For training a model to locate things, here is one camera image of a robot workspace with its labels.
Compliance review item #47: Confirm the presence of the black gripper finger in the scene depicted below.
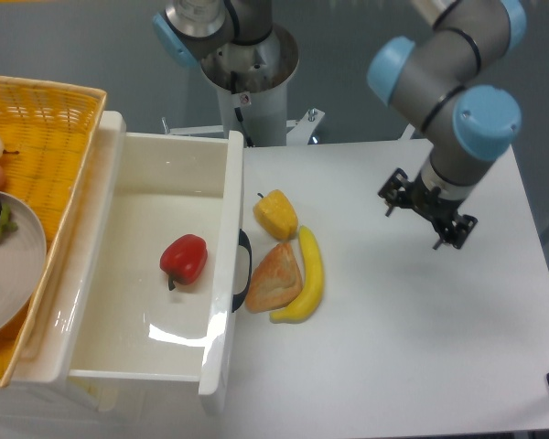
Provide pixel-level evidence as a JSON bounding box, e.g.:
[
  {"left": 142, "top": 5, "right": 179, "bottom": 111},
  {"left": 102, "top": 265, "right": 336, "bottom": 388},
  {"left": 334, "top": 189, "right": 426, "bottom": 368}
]
[
  {"left": 431, "top": 213, "right": 479, "bottom": 250},
  {"left": 378, "top": 168, "right": 410, "bottom": 217}
]

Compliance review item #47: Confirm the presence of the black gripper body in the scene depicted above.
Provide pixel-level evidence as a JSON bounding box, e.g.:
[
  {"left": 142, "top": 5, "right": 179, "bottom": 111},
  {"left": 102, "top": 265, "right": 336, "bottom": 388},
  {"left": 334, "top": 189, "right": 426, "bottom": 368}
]
[{"left": 405, "top": 177, "right": 462, "bottom": 229}]

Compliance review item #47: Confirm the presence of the red bell pepper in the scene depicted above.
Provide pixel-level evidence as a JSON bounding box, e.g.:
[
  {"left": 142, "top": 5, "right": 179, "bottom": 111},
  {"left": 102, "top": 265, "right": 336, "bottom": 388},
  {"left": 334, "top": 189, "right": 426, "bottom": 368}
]
[{"left": 159, "top": 234, "right": 208, "bottom": 291}]

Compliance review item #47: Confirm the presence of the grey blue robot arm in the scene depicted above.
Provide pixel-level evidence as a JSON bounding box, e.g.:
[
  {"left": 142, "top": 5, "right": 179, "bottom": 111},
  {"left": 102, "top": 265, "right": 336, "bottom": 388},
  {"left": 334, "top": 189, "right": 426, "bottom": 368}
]
[{"left": 153, "top": 1, "right": 526, "bottom": 248}]

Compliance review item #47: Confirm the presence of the yellow bell pepper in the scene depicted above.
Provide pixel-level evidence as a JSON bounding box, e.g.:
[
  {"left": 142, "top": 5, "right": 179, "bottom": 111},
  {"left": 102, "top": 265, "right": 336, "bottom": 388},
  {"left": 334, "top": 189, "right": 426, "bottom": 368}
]
[{"left": 253, "top": 189, "right": 298, "bottom": 241}]

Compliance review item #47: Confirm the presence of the upper white drawer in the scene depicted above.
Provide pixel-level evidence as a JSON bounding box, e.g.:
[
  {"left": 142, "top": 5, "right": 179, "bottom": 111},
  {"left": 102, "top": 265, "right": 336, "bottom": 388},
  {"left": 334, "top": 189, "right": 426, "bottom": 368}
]
[{"left": 68, "top": 130, "right": 245, "bottom": 417}]

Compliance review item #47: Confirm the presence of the white drawer cabinet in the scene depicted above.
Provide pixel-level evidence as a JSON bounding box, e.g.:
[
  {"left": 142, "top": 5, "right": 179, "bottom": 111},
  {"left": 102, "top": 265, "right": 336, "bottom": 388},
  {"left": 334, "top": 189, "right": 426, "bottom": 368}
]
[{"left": 0, "top": 111, "right": 143, "bottom": 439}]

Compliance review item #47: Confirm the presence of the yellow banana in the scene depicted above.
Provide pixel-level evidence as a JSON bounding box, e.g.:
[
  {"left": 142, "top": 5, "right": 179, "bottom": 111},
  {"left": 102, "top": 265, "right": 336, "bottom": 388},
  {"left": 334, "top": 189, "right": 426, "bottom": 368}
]
[{"left": 269, "top": 226, "right": 325, "bottom": 324}]

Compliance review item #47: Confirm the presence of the triangular pastry bread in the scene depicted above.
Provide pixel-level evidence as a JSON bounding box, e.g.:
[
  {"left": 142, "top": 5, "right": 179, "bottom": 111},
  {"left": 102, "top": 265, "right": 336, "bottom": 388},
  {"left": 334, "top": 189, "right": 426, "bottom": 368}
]
[{"left": 245, "top": 242, "right": 303, "bottom": 314}]

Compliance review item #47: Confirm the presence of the yellow woven basket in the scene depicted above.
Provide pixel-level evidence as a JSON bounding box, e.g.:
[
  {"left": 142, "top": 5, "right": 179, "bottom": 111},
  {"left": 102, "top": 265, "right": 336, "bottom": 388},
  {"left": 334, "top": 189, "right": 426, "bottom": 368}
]
[{"left": 0, "top": 76, "right": 107, "bottom": 388}]

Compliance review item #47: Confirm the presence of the grey plate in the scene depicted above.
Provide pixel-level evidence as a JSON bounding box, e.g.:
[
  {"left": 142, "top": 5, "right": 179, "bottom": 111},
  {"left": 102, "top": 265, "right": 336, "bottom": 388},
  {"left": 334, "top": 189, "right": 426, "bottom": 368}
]
[{"left": 0, "top": 192, "right": 47, "bottom": 330}]

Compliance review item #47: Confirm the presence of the black drawer handle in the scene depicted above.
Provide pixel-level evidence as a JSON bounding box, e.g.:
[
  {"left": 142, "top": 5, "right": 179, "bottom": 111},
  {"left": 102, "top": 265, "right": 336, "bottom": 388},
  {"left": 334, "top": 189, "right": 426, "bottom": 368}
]
[{"left": 231, "top": 230, "right": 253, "bottom": 312}]

